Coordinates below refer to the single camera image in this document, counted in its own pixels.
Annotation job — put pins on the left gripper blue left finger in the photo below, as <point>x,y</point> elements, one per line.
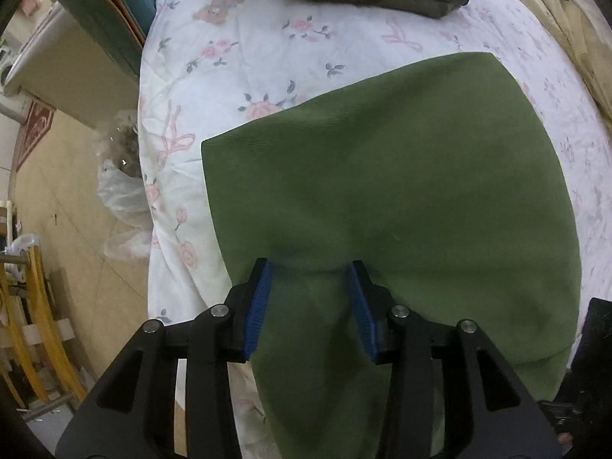
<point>248,304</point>

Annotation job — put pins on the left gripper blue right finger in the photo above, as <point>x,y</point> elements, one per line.
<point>372,305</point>

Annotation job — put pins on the green pants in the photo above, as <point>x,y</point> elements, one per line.
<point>440,177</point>

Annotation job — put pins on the clear plastic bag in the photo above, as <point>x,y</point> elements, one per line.
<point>121,187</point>

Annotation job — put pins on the yellow wooden chair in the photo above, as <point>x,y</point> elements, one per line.
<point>30,322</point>

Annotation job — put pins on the floral white bed sheet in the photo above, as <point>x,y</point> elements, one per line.
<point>210,66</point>

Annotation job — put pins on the red floor rug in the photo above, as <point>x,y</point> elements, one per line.
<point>37,124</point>

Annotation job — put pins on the beige bedside cabinet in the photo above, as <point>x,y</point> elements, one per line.
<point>63,67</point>

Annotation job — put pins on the cream yellow quilt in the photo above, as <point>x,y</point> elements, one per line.
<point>581,29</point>

